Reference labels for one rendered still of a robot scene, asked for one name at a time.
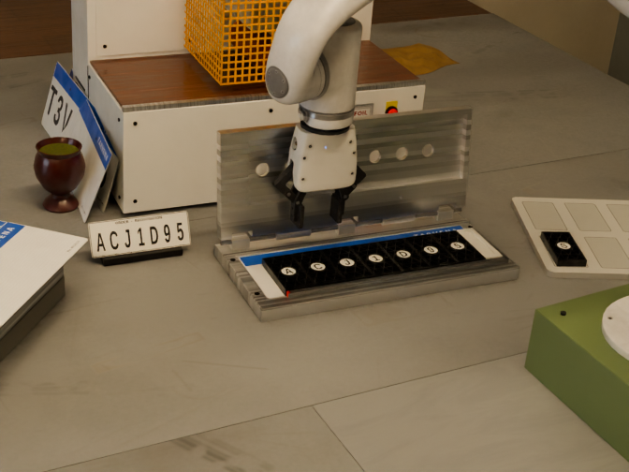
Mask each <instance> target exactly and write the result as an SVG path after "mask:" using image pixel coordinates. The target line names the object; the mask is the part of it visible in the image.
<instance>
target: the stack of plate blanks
mask: <svg viewBox="0 0 629 472"><path fill-rule="evenodd" d="M65 295H66V294H65V276H64V265H63V266H62V267H61V268H60V269H59V270H58V271H57V272H56V273H55V274H54V275H53V276H52V277H51V278H50V279H49V280H48V281H47V282H46V283H45V284H44V285H43V286H42V287H41V288H40V289H39V290H38V291H37V292H36V293H35V294H34V295H33V296H32V297H31V298H30V299H29V300H28V301H27V302H26V303H25V304H24V305H23V306H22V307H21V308H20V309H19V310H18V311H17V312H16V313H15V314H14V315H13V316H12V317H11V318H10V319H9V320H8V321H7V322H6V323H5V324H4V325H3V326H2V327H1V328H0V362H1V361H2V360H3V359H4V358H5V357H6V356H7V355H8V354H9V353H10V352H11V350H12V349H13V348H14V347H15V346H16V345H17V344H19V343H20V341H21V340H22V339H23V338H24V337H25V336H26V335H27V334H28V333H29V332H30V331H31V330H32V329H33V328H34V327H35V326H36V325H37V323H38V322H39V321H40V320H41V319H42V318H44V317H45V316H46V315H47V314H48V313H49V312H50V311H51V309H52V308H53V307H54V306H55V305H56V304H57V303H58V302H59V301H60V300H61V299H62V298H63V297H64V296H65Z"/></svg>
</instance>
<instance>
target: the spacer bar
mask: <svg viewBox="0 0 629 472"><path fill-rule="evenodd" d="M457 232H458V233H459V234H460V235H461V236H463V237H464V238H465V239H466V240H467V241H468V242H469V243H470V244H471V245H472V246H473V247H474V248H475V249H476V250H477V251H478V252H479V253H481V254H482V255H483V256H484V257H485V258H486V259H490V258H500V257H502V255H501V254H500V253H499V252H498V251H497V250H496V249H495V248H494V247H493V246H491V245H490V244H489V243H488V242H487V241H486V240H485V239H484V238H483V237H482V236H481V235H479V234H478V233H477V232H476V231H475V230H474V229H473V228H469V229H457Z"/></svg>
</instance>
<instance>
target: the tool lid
mask: <svg viewBox="0 0 629 472"><path fill-rule="evenodd" d="M472 112H473V108H471V107H469V106H459V107H450V108H441V109H431V110H422V111H404V112H394V113H385V114H376V115H366V116H357V117H354V120H353V125H354V126H355V130H356V139H357V165H358V166H359V167H360V168H361V169H362V170H363V171H364V172H365V173H366V177H365V178H364V179H363V180H362V181H361V182H360V183H359V184H357V187H356V188H355V189H354V190H353V191H352V192H351V193H350V194H349V198H348V199H347V200H346V201H345V204H344V215H342V218H347V217H353V218H354V219H355V220H356V221H358V222H359V221H366V220H373V219H382V221H383V222H382V223H381V225H382V226H384V225H390V224H397V223H403V222H410V221H415V218H416V217H415V214H420V213H426V212H434V211H439V205H443V204H450V203H451V205H452V206H453V207H455V208H460V207H465V199H466V186H467V174H468V161H469V149H470V137H471V124H472ZM296 124H297V123H291V124H282V125H264V126H255V127H246V128H236V129H227V130H217V131H216V132H217V237H218V238H219V239H220V240H221V241H223V240H231V239H232V233H237V232H245V231H248V233H249V234H250V235H251V236H257V235H265V234H272V233H275V234H276V238H274V239H275V240H276V241H277V240H283V239H290V238H297V237H303V236H310V235H311V233H312V228H319V227H325V226H332V225H339V224H338V223H336V222H335V221H334V219H333V218H332V217H331V216H330V215H329V211H330V202H331V195H332V193H335V189H332V190H325V191H317V192H309V193H306V195H305V197H304V199H303V202H302V205H303V206H304V218H303V228H302V229H298V228H297V227H296V225H295V224H294V223H293V222H292V221H291V220H290V205H291V201H290V200H289V199H288V198H287V197H286V196H285V195H284V194H282V193H281V192H280V191H279V190H278V189H277V188H276V187H275V186H274V185H273V181H274V180H275V179H276V178H277V177H278V176H279V175H280V174H281V173H282V172H283V171H284V170H285V164H286V162H287V161H288V157H289V150H290V145H291V141H292V137H293V134H294V130H295V127H296ZM427 144H430V145H431V146H432V151H431V152H430V153H429V154H428V155H423V154H422V150H423V147H424V146H425V145H427ZM401 147H404V148H405V150H406V153H405V155H404V157H402V158H397V156H396V152H397V150H398V149H399V148H401ZM374 150H378V152H379V157H378V159H377V160H376V161H374V162H371V161H370V159H369V156H370V153H371V152H372V151H374ZM260 163H266V164H267V166H268V169H267V171H266V172H265V173H264V174H262V175H258V174H257V173H256V167H257V166H258V165H259V164H260Z"/></svg>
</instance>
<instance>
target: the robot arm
mask: <svg viewBox="0 0 629 472"><path fill-rule="evenodd" d="M372 1H373V0H292V1H291V2H290V4H289V5H288V7H287V8H286V10H285V13H284V14H283V16H282V18H281V20H280V21H279V24H278V26H277V29H276V32H275V35H274V38H273V41H272V43H271V49H270V53H269V56H268V61H267V65H266V72H265V82H266V87H267V90H268V92H269V94H270V96H271V97H272V98H273V99H274V100H275V101H277V102H279V103H282V104H286V105H292V104H299V108H298V116H299V118H300V122H298V123H297V124H296V127H295V130H294V134H293V137H292V141H291V145H290V150H289V157H288V164H287V168H286V169H285V170H284V171H283V172H282V173H281V174H280V175H279V176H278V177H277V178H276V179H275V180H274V181H273V185H274V186H275V187H276V188H277V189H278V190H279V191H280V192H281V193H282V194H284V195H285V196H286V197H287V198H288V199H289V200H290V201H291V205H290V220H291V221H292V222H293V223H294V224H295V225H296V227H297V228H298V229H302V228H303V218H304V206H303V205H302V202H303V199H304V197H305V195H306V193H309V192H317V191H325V190H332V189H335V193H332V195H331V202H330V211H329V215H330V216H331V217H332V218H333V219H334V221H335V222H336V223H338V224H339V223H342V215H344V204H345V201H346V200H347V199H348V198H349V194H350V193H351V192H352V191H353V190H354V189H355V188H356V187H357V184H359V183H360V182H361V181H362V180H363V179H364V178H365V177H366V173H365V172H364V171H363V170H362V169H361V168H360V167H359V166H358V165H357V139H356V130H355V126H354V125H353V120H354V110H355V100H356V91H357V81H358V63H359V55H360V45H361V36H362V24H361V22H360V21H359V20H357V19H355V18H353V17H352V16H353V15H354V14H355V13H357V12H358V11H359V10H361V9H362V8H364V7H365V6H367V5H368V4H370V3H371V2H372ZM608 2H609V3H610V4H611V5H612V6H613V7H615V8H616V9H617V10H618V11H619V12H621V13H622V14H623V15H625V16H626V17H628V18H629V0H608ZM288 181H291V182H294V184H293V185H292V188H291V190H290V189H289V188H288V187H287V186H286V183H287V182H288ZM601 327H602V333H603V335H604V337H605V339H606V340H607V342H608V343H609V345H610V346H611V347H612V348H613V349H614V350H615V351H617V352H618V353H619V354H620V355H622V356H623V357H624V358H625V359H627V360H628V361H629V296H626V297H624V298H621V299H618V300H617V301H615V302H613V303H612V304H611V305H610V306H609V307H608V308H607V309H606V311H605V313H604V314H603V319H602V325H601Z"/></svg>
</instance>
